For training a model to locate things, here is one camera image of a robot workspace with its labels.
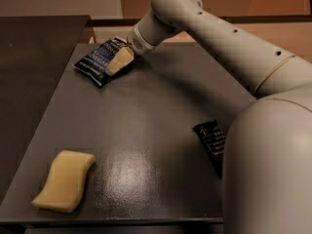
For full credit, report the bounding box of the yellow sponge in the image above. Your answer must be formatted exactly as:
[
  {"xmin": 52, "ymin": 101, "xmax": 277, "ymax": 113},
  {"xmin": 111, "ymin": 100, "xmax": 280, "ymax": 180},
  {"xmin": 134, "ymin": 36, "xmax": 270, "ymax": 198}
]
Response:
[{"xmin": 31, "ymin": 150, "xmax": 96, "ymax": 214}]

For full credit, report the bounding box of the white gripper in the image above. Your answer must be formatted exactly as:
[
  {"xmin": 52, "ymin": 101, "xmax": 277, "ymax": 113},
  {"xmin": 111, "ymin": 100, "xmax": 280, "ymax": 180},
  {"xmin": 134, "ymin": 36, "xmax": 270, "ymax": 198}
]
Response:
[{"xmin": 106, "ymin": 10, "xmax": 179, "ymax": 76}]

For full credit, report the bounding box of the blue chip bag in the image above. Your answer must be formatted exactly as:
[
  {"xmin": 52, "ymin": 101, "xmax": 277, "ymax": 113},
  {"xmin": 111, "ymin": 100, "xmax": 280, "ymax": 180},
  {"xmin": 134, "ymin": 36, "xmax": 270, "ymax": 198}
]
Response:
[{"xmin": 74, "ymin": 37, "xmax": 134, "ymax": 87}]

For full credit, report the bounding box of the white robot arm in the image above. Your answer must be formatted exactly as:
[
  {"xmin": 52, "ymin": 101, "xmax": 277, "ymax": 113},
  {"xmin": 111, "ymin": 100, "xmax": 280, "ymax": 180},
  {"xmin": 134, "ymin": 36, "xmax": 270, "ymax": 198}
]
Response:
[{"xmin": 127, "ymin": 0, "xmax": 312, "ymax": 234}]

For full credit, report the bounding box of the black snack bar wrapper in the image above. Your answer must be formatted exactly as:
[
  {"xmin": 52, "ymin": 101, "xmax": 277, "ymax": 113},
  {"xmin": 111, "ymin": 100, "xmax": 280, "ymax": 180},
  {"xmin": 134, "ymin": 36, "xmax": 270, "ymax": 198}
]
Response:
[{"xmin": 193, "ymin": 120, "xmax": 226, "ymax": 178}]

